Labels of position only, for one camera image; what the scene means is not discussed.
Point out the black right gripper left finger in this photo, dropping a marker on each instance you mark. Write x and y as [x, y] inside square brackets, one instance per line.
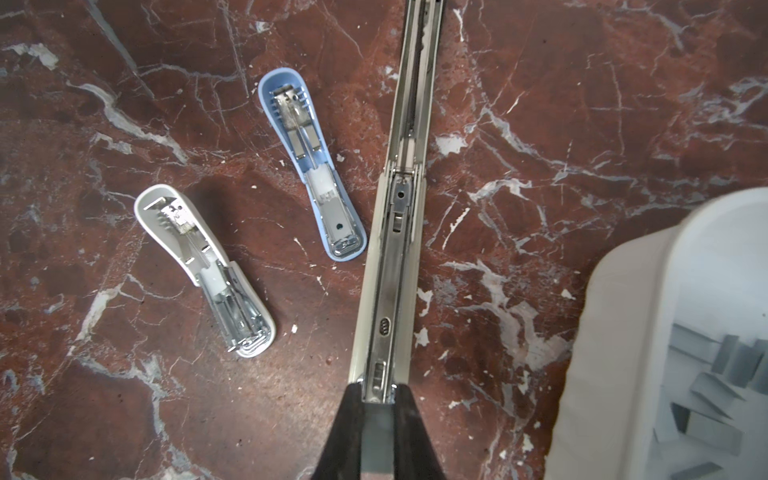
[341, 455]

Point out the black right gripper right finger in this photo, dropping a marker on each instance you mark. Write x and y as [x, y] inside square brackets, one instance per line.
[414, 455]

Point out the blue staple remover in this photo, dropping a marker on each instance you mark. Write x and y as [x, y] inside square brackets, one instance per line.
[288, 105]

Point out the grey staple strips pile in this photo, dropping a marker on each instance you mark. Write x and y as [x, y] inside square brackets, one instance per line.
[711, 418]

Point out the white plastic tray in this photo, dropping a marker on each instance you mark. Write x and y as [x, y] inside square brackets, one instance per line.
[710, 272]

